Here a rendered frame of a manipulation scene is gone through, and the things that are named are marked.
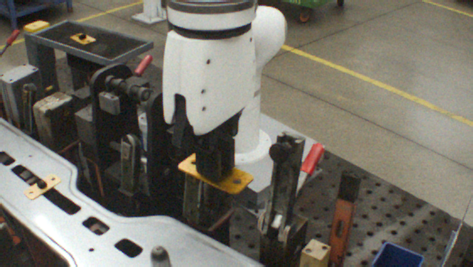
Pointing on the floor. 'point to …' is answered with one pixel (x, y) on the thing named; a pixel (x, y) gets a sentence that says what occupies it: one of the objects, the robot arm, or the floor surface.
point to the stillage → (16, 8)
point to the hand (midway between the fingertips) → (214, 155)
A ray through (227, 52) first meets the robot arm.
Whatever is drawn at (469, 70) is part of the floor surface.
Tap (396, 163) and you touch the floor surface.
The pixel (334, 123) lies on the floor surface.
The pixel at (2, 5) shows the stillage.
